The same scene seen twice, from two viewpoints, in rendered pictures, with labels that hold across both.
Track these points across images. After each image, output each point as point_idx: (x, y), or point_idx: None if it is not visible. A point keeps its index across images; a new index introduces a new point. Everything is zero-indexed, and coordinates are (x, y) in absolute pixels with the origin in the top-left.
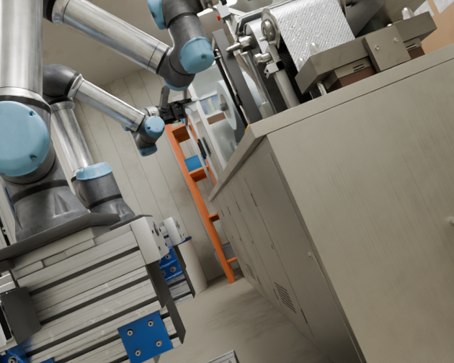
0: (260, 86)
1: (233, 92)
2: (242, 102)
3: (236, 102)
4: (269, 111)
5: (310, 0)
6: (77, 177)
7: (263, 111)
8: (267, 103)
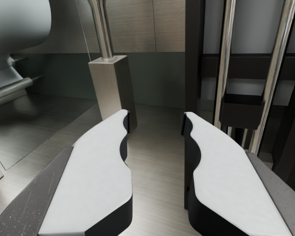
0: (106, 22)
1: (221, 83)
2: None
3: (196, 106)
4: (120, 79)
5: None
6: None
7: (106, 75)
8: (119, 63)
